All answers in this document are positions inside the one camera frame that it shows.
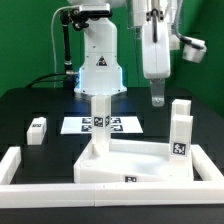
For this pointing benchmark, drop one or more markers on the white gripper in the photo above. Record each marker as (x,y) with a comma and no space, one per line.
(156,59)

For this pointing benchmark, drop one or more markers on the mounted grey camera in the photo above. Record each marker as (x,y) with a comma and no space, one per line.
(95,10)

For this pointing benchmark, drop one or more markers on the white U-shaped obstacle frame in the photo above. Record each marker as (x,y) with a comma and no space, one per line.
(208,190)

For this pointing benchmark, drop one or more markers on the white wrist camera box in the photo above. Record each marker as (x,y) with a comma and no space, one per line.
(194,50)

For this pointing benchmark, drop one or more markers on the fiducial marker sheet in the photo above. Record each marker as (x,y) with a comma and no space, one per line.
(83,125)

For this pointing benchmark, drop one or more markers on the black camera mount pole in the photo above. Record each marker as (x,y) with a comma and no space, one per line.
(69,81)

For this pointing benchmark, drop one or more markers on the white desk tabletop tray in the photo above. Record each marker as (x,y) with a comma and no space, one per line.
(132,161)

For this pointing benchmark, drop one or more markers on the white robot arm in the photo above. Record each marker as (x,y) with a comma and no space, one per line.
(100,73)

